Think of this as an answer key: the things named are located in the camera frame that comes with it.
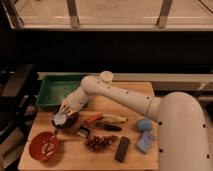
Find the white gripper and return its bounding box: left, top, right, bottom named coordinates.
left=59, top=87, right=90, bottom=116

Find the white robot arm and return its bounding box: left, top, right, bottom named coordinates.
left=60, top=76, right=213, bottom=171

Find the purple bowl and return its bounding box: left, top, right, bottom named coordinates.
left=51, top=111, right=79, bottom=129

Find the red bowl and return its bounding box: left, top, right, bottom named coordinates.
left=29, top=132, right=59, bottom=161

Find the spoon in red bowl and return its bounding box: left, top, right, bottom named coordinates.
left=42, top=128, right=60, bottom=157

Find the green plastic tray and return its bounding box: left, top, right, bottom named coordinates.
left=36, top=74, right=83, bottom=110

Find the small metal can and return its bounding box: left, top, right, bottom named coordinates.
left=76, top=125, right=91, bottom=139

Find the carrot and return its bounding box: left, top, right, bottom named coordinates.
left=85, top=114, right=103, bottom=125

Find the banana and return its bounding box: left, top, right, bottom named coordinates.
left=101, top=114, right=128, bottom=123

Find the bunch of grapes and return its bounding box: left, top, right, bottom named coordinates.
left=84, top=135, right=118, bottom=151

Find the black chair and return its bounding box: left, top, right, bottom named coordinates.
left=0, top=63, right=38, bottom=148

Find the white cup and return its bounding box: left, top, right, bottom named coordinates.
left=100, top=71, right=114, bottom=84

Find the black remote control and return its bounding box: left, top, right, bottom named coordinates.
left=114, top=137, right=130, bottom=162

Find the blue sponge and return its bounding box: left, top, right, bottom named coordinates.
left=136, top=131, right=155, bottom=154

